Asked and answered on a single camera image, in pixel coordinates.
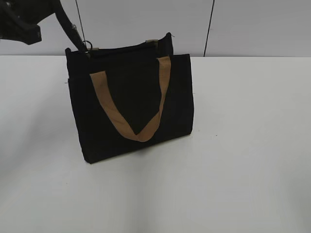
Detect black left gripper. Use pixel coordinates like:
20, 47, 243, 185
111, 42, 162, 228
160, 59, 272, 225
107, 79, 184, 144
0, 0, 90, 58

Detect black tote bag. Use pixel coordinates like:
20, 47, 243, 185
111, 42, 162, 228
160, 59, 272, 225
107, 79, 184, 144
65, 33, 194, 164

